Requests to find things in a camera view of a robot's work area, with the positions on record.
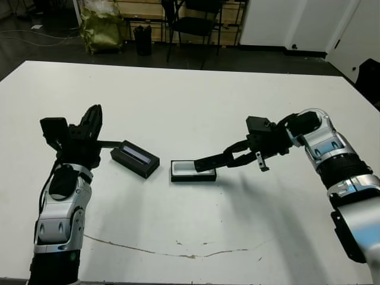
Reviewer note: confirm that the black baseboard strip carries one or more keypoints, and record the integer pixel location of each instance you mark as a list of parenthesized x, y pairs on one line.
[(264, 49)]

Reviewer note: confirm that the black chair backrest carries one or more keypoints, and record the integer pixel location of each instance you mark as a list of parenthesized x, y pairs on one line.
[(369, 80)]

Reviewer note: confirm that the black bar-shaped camera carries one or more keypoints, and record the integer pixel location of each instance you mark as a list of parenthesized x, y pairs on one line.
[(207, 163)]

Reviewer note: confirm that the yellow-green sack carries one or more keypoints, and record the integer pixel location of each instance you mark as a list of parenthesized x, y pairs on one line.
[(102, 32)]

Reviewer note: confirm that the white paper sheet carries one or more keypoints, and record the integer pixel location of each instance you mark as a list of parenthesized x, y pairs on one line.
[(36, 27)]

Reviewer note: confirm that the black waste bin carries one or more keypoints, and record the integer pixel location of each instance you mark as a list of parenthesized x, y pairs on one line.
[(143, 41)]

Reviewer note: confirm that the black box lid blue print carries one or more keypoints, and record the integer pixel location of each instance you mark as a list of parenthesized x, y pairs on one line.
[(142, 167)]

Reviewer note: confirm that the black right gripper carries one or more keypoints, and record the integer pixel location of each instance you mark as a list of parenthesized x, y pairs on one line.
[(270, 145)]

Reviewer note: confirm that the white partition post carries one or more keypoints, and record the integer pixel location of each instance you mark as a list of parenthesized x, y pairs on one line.
[(77, 13)]

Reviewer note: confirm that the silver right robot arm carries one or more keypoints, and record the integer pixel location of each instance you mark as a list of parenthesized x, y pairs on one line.
[(329, 148)]

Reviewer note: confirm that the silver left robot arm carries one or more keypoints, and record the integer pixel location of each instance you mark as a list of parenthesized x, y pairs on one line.
[(60, 207)]

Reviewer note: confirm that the black mesh chair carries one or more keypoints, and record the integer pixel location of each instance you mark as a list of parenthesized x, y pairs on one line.
[(194, 25)]

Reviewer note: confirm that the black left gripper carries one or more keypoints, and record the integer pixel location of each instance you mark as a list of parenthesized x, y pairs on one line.
[(80, 151)]

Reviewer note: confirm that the black box base white insert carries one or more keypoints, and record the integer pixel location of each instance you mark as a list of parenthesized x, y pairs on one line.
[(184, 169)]

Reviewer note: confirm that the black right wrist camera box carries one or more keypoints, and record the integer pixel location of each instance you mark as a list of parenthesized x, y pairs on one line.
[(258, 126)]

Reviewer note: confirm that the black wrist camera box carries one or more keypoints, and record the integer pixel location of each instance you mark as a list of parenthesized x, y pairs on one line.
[(258, 126), (53, 130)]

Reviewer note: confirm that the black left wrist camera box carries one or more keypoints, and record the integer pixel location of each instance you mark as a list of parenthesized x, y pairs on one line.
[(53, 130)]

